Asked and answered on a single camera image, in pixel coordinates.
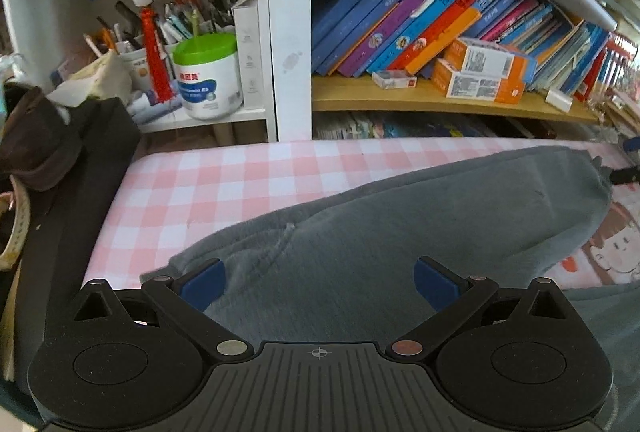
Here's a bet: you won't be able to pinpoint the brown cloth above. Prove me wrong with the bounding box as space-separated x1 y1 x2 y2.
0 84 83 193

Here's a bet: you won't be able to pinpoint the pink checked cartoon desk mat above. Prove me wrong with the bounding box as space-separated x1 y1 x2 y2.
82 137 640 293

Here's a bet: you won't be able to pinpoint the white jar green lid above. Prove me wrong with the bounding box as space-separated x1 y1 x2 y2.
172 33 245 121

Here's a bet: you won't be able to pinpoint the white pen cup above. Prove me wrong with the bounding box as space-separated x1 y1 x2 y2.
116 44 177 93

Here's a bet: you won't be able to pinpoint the grey sweatpants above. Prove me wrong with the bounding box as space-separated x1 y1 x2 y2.
140 147 640 423

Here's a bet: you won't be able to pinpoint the small white red box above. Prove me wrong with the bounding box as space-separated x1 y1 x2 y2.
372 69 417 90

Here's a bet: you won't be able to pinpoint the bunch of pens and pencils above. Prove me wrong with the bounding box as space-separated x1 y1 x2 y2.
82 0 236 55

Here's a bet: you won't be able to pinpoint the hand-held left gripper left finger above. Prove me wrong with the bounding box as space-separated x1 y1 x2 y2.
70 257 253 365

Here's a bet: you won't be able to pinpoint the black box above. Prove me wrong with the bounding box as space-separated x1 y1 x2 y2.
10 96 143 393

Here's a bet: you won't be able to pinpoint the white wooden shelf unit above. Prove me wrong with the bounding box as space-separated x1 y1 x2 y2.
0 0 640 143

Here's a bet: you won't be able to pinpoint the beige pink strap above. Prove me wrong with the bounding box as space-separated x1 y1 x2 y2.
0 187 32 273

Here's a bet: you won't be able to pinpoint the pile of magazines and papers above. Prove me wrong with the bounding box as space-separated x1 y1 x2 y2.
602 86 640 137

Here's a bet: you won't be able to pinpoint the row of colourful books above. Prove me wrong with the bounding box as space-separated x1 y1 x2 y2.
311 0 613 100

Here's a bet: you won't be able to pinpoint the row of thin magazines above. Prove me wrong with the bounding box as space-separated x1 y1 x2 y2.
315 112 556 140

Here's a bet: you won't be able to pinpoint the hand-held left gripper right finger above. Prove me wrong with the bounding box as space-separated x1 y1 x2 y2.
385 256 581 365

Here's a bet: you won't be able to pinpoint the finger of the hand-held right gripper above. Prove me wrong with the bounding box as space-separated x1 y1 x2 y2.
602 164 640 187

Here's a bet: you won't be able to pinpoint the tall white carton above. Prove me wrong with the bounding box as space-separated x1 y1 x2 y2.
231 0 261 110

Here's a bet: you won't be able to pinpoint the red tassel ornament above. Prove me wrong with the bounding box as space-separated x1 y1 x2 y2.
132 0 178 105

